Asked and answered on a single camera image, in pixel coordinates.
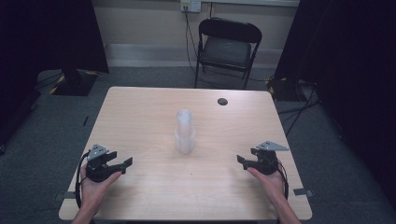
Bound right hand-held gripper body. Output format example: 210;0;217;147
252;140;290;176

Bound person's right hand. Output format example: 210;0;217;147
247;167;290;207

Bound person's left hand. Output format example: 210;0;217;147
79;170;123;217

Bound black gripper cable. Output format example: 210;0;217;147
75;149;92;210
276;159;290;201

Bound white wall socket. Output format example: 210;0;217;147
179;0;203;14

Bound black stand base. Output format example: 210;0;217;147
266;75;316;103
49;68;100;97

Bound black floor cables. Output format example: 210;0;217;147
276;83;322;138

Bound translucent plastic cup stack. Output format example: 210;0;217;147
174;108;197;156

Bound black folding chair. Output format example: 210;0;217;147
193;17;263;91

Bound black curtain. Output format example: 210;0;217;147
0;0;110;147
274;0;396;213

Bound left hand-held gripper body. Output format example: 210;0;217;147
85;144;121;183

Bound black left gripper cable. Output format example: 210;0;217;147
75;149;92;210

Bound black power cable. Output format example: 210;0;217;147
184;10;201;77

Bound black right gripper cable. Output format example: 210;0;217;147
276;159;290;201

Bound grey tape strip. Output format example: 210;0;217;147
55;191;77;202
292;188;315;198

